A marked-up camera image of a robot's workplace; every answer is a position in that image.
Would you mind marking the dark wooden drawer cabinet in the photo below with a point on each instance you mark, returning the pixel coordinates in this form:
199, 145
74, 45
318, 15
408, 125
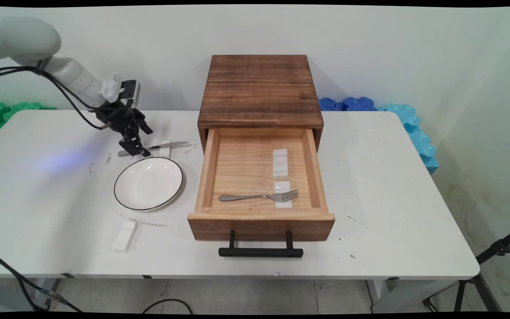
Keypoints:
259, 88

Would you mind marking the white bowl with black rim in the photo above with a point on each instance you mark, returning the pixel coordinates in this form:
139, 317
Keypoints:
148, 184

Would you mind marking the long white ceramic cutlery rest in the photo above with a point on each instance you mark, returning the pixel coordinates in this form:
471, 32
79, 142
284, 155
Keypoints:
280, 164

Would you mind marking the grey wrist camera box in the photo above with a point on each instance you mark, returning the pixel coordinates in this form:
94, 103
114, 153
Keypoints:
131, 91

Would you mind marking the dark blue foam mat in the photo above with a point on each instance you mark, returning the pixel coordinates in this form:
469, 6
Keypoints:
348, 104

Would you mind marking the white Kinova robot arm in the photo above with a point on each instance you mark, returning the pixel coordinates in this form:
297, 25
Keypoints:
20, 40

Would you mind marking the black tripod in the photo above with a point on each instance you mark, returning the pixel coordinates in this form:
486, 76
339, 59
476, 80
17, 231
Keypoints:
498, 248

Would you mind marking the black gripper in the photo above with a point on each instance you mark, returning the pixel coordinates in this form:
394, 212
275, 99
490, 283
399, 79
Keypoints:
117, 117

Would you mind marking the white table leg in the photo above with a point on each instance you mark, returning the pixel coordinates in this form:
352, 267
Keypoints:
42, 288
396, 297

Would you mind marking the silver table knife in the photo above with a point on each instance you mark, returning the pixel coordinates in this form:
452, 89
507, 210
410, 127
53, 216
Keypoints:
175, 144

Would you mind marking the light blue foam mat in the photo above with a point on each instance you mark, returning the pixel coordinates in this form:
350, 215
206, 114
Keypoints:
414, 128

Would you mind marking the silver metal fork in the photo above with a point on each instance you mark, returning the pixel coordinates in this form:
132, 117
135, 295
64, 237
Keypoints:
241, 197

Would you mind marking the white ribbed camera mount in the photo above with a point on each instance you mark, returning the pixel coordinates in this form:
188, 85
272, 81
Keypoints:
110, 88

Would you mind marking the light wooden drawer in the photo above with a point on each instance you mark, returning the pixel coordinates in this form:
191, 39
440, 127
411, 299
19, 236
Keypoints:
259, 226

